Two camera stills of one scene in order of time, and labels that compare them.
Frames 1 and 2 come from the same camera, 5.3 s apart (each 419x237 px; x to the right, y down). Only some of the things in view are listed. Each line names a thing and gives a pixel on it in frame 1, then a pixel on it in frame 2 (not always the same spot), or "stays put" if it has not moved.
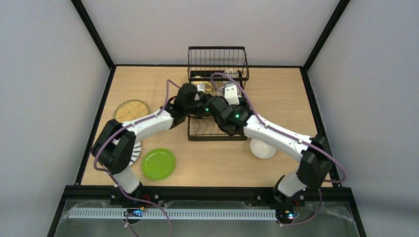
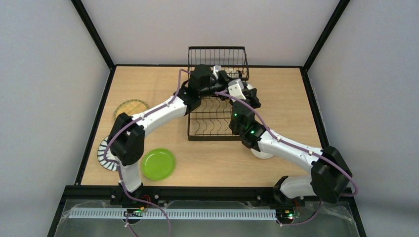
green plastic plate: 158,164 stays put
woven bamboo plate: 130,109 stays put
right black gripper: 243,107 → 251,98
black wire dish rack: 203,62 stays put
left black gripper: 199,97 → 223,78
